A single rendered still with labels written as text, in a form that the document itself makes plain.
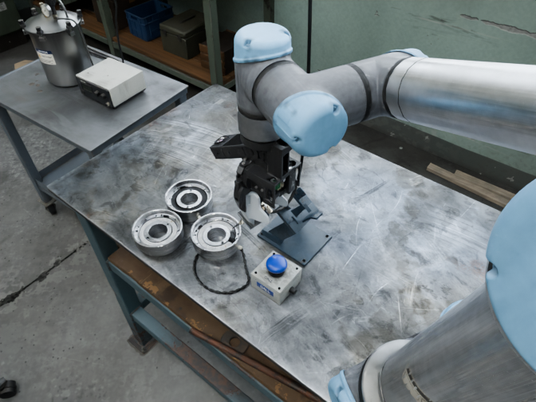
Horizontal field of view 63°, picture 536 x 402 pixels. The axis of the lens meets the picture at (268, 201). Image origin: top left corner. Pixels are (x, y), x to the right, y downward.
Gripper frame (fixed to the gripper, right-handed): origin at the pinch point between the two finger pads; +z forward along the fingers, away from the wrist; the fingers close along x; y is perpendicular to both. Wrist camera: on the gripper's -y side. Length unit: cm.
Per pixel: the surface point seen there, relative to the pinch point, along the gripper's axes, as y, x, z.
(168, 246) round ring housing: -13.6, -11.6, 10.2
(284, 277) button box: 9.7, -3.3, 8.7
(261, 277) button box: 6.3, -6.0, 8.7
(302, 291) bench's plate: 12.7, -1.2, 13.2
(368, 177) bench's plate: 5.9, 35.4, 13.3
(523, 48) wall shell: 10, 158, 26
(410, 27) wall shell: -39, 157, 31
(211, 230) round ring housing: -10.3, -2.6, 10.7
